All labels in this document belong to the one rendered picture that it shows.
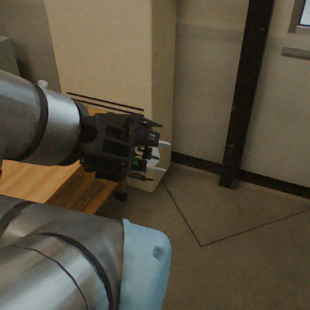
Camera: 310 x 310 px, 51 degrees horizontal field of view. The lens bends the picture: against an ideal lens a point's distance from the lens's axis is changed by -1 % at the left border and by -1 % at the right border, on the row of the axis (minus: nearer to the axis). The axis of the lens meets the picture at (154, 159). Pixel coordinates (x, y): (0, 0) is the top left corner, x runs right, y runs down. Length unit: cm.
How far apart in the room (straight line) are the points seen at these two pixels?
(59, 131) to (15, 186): 97
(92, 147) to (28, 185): 95
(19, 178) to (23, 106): 101
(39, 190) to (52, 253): 105
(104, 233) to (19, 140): 12
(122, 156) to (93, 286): 22
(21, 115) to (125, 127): 15
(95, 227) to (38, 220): 4
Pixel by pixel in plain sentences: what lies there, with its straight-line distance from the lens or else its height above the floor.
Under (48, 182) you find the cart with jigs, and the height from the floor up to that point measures 53.
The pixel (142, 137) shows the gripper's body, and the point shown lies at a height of 112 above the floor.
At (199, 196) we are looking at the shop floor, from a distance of 189.
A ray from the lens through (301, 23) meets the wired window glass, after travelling 164.
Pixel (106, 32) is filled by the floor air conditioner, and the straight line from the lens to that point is 151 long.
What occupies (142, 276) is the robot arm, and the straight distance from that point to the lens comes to 20.
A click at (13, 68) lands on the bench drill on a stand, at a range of 219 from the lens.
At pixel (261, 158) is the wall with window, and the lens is 188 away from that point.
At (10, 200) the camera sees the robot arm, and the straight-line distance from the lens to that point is 26.
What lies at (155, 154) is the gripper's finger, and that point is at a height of 102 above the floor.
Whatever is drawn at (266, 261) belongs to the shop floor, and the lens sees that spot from 169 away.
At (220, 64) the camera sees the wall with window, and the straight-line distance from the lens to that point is 168.
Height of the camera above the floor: 134
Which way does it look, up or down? 39 degrees down
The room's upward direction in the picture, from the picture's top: straight up
